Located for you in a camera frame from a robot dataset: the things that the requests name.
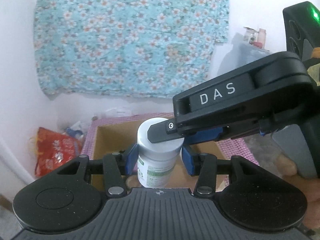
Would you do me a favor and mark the blue and white plastic item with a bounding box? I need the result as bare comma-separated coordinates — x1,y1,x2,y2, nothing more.
65,121,84,139

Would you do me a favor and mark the purple checked tablecloth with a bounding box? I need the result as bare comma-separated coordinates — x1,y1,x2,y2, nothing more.
81,112,254,193

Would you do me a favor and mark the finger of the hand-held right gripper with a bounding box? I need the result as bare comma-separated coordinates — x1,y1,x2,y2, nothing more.
147,119,187,145
184,121,265,146

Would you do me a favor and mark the white board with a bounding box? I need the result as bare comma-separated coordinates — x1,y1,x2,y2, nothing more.
0,140,35,200

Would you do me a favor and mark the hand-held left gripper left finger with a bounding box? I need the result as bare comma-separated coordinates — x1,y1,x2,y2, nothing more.
57,144,139,197

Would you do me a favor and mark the turquoise floral cloth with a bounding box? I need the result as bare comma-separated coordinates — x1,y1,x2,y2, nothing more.
34,0,230,100

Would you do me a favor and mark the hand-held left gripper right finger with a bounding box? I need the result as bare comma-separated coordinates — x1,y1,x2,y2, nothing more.
181,145,260,198

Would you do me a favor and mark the small pink bottle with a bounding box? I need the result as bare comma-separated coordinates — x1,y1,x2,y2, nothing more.
257,28,267,48

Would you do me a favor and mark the brown cardboard box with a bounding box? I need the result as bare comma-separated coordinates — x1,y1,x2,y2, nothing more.
91,119,230,193

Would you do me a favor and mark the person's right hand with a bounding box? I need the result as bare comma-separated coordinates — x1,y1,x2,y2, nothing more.
275,152,320,230

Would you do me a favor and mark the small glass jar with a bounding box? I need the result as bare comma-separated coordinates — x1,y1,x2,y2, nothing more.
244,27,258,44

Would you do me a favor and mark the red printed bag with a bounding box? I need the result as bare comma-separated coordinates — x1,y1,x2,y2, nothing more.
29,127,83,178

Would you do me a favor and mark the white pill bottle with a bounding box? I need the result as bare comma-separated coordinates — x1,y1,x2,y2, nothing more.
137,117,182,188

